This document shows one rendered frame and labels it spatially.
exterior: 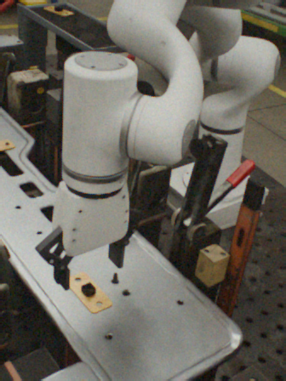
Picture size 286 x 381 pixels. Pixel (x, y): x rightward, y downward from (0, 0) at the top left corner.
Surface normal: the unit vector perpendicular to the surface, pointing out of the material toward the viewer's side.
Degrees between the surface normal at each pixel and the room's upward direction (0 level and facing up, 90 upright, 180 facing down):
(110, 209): 91
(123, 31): 98
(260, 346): 0
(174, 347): 0
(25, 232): 0
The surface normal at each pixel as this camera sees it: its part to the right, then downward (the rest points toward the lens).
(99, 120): -0.11, 0.50
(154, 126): -0.15, -0.05
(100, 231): 0.57, 0.55
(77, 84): -0.54, 0.43
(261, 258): 0.10, -0.82
